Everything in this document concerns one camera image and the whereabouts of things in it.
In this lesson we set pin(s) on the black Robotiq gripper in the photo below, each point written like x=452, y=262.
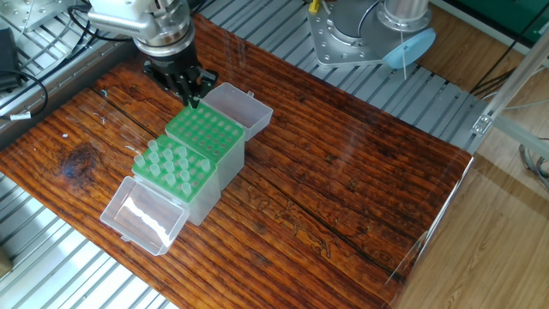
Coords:
x=171, y=62

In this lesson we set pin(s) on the green rack clear tip box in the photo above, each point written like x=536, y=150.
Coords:
x=146, y=215
x=232, y=150

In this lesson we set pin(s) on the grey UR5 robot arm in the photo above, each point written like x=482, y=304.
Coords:
x=129, y=17

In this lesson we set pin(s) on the small yellow tag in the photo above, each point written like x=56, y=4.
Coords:
x=314, y=5

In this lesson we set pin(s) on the perforated silver metal plate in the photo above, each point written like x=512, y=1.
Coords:
x=34, y=10

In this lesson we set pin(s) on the glossy wooden table board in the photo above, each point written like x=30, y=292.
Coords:
x=343, y=172

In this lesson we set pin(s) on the small black device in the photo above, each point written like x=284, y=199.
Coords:
x=5, y=51

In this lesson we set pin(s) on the silver robot mount plate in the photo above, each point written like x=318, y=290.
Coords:
x=352, y=43

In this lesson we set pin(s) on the aluminium frame post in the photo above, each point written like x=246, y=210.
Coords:
x=515, y=103

